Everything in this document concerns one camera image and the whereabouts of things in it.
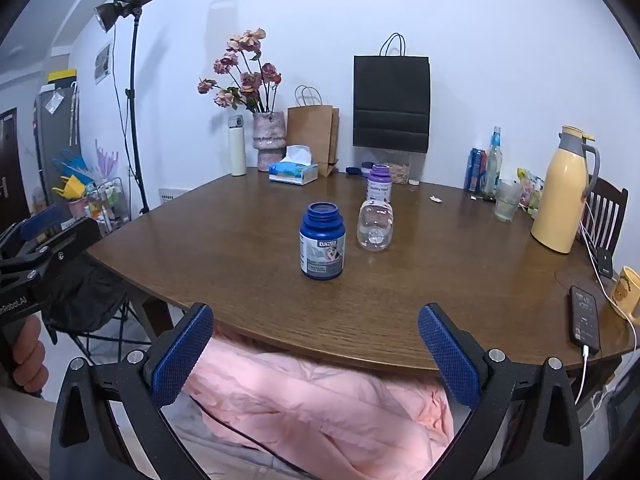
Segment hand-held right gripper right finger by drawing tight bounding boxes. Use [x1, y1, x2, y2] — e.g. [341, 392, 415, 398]
[417, 302, 585, 480]

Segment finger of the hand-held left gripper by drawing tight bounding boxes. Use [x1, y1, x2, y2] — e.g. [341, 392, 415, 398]
[0, 216, 102, 291]
[0, 204, 73, 261]

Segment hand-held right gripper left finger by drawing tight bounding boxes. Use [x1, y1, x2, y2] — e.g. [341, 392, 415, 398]
[49, 302, 216, 480]

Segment clear plastic bottle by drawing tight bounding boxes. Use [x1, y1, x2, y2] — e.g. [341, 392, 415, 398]
[356, 200, 395, 252]

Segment person's left hand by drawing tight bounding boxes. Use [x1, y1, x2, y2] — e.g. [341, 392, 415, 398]
[11, 316, 48, 398]

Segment dark cloth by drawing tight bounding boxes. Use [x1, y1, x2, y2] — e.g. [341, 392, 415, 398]
[42, 255, 131, 333]

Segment dark door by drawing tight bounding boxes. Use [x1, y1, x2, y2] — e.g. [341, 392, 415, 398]
[0, 107, 23, 233]

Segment blue clothes hangers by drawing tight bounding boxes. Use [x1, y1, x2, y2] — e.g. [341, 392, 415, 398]
[52, 149, 94, 187]

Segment black folding chair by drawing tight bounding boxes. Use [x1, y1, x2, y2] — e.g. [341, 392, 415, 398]
[47, 295, 153, 361]

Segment grey refrigerator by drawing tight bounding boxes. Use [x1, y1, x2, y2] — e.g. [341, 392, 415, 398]
[34, 80, 83, 211]

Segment purple clothes hangers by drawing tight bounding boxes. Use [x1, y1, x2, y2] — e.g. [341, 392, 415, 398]
[95, 142, 120, 181]

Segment pink padded clothing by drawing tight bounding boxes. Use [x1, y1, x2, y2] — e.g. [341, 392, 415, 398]
[160, 327, 456, 480]

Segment black smartphone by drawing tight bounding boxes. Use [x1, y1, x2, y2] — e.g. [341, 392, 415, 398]
[569, 285, 601, 352]

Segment black light stand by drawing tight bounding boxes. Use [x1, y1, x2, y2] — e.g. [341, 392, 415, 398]
[125, 15, 151, 216]

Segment frosted glass tumbler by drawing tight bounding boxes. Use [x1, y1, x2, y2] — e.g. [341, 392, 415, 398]
[494, 179, 522, 223]

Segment blue supplement bottle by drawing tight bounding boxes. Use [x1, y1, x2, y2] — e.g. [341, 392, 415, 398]
[299, 202, 346, 282]

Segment purple supplement bottle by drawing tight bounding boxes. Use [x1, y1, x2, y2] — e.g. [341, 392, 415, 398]
[366, 163, 392, 206]

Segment colourful snack packet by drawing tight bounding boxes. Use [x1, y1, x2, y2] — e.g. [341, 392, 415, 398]
[516, 167, 545, 218]

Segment blue drink can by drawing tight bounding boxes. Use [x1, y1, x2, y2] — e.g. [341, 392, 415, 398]
[465, 148, 487, 192]

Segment yellow bear mug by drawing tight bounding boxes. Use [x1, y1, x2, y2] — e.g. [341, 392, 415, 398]
[611, 266, 640, 324]

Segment clear snack container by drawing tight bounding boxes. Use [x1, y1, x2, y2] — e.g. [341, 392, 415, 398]
[372, 149, 412, 185]

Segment white thermos bottle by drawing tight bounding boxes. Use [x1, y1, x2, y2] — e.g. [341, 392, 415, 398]
[228, 115, 248, 177]

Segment yellow thermos jug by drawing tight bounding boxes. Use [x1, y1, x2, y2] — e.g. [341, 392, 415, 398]
[530, 125, 601, 254]

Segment clear glass bottle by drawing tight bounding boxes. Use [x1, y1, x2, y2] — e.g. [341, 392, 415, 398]
[484, 126, 503, 196]

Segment dark wooden chair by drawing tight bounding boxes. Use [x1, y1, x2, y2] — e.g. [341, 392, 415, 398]
[580, 174, 629, 266]

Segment tissue box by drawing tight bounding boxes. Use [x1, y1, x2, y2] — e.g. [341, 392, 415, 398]
[268, 145, 319, 187]

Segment pink ceramic vase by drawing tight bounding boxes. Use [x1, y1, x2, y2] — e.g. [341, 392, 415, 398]
[252, 111, 287, 172]

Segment black studio light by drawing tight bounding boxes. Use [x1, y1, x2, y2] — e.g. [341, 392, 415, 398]
[95, 0, 160, 33]

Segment dried pink flowers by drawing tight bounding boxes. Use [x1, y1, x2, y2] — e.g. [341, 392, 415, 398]
[197, 27, 282, 113]

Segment brown paper bag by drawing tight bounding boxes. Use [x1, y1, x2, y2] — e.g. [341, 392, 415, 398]
[286, 86, 340, 177]

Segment black paper bag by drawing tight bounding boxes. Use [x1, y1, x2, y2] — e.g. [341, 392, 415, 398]
[352, 33, 431, 155]

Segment wire storage rack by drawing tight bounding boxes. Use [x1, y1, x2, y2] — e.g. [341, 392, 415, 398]
[52, 175, 132, 235]

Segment thin black cable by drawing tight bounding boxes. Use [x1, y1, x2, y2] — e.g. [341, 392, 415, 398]
[189, 394, 321, 478]

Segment wall electrical panel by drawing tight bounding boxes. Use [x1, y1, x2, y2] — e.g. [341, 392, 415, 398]
[95, 42, 112, 85]

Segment white charging cable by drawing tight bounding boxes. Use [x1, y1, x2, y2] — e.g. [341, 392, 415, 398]
[574, 200, 638, 406]

